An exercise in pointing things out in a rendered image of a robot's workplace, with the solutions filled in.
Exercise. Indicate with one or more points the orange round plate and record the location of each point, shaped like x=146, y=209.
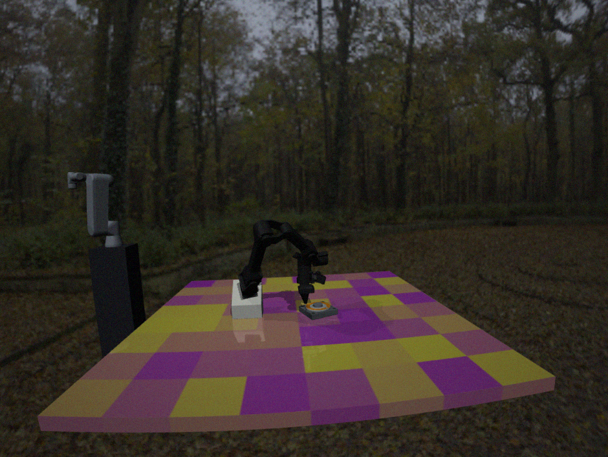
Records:
x=325, y=307

